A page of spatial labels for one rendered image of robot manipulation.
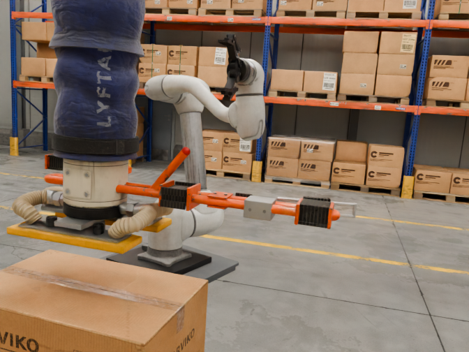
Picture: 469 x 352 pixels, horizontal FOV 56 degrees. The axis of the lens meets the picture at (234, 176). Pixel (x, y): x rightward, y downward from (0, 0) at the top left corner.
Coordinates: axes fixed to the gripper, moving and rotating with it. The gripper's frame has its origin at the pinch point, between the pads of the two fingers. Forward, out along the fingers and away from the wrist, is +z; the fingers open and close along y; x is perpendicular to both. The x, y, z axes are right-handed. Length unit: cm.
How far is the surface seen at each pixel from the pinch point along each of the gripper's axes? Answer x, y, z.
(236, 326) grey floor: 23, 160, -141
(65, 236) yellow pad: 27, 46, 36
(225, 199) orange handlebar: -10.7, 34.1, 24.9
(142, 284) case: 16, 65, 15
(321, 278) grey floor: -25, 159, -251
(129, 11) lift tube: 16.4, -9.8, 26.1
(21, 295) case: 42, 65, 34
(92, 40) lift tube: 22.4, -1.9, 32.4
